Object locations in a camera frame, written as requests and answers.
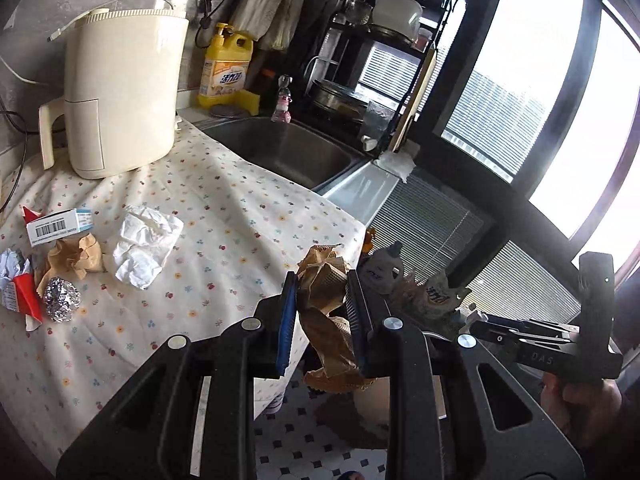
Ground detergent refill pouch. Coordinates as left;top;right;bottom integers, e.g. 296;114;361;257
395;270;473;333

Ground white trash bin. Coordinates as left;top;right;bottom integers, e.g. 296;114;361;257
352;375;448;451

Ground wooden cutting board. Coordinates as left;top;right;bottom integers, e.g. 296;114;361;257
387;45;436;153

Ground yellow sponge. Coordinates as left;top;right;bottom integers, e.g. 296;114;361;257
235;91;262;115

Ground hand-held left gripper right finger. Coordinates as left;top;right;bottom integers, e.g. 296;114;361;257
345;270;586;480

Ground white rag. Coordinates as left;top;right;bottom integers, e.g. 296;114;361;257
376;152;417;183

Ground white laundry detergent bottle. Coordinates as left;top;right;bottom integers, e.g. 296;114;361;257
361;241;405;295

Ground cream air fryer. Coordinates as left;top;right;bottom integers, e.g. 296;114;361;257
39;7;191;180

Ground white and blue carton box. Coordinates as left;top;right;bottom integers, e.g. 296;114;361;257
26;208;96;247

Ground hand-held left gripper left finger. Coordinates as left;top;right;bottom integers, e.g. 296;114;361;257
57;270;301;480

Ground hanging plastic bags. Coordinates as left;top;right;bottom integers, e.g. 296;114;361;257
232;0;306;51

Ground black power cable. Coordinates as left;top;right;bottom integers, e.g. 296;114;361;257
194;0;221;48

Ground yellow dish soap bottle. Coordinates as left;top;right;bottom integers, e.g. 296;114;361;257
197;22;257;111

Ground foil ball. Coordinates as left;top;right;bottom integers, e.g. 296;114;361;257
44;277;83;322

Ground crumpled brown paper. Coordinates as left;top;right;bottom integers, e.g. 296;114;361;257
35;232;107;301

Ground window blind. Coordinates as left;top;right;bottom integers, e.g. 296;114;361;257
370;167;486;281
470;240;583;323

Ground person's right hand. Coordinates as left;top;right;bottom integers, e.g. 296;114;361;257
540;374;626;453

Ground round metal pan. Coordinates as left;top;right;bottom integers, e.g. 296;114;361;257
307;79;371;121

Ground white lidded pot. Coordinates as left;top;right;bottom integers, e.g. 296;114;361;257
372;0;423;43

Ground small pink label bottle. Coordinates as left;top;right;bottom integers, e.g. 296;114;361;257
271;75;293;125

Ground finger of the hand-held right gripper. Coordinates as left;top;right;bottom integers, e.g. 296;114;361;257
459;310;583;348

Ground black dish rack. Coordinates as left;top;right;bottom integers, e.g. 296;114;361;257
305;0;461;153

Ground brown paper bag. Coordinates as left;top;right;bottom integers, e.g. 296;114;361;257
295;244;381;393

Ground floral tablecloth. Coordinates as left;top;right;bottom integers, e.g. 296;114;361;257
0;117;368;471

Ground red and white wrapper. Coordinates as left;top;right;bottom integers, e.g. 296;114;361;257
0;250;45;331

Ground white tissue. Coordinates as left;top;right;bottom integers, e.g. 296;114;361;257
112;205;184;291

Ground white cable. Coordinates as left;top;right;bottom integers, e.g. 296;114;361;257
47;0;176;43

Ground steel kitchen sink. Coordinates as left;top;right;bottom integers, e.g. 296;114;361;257
200;116;373;193

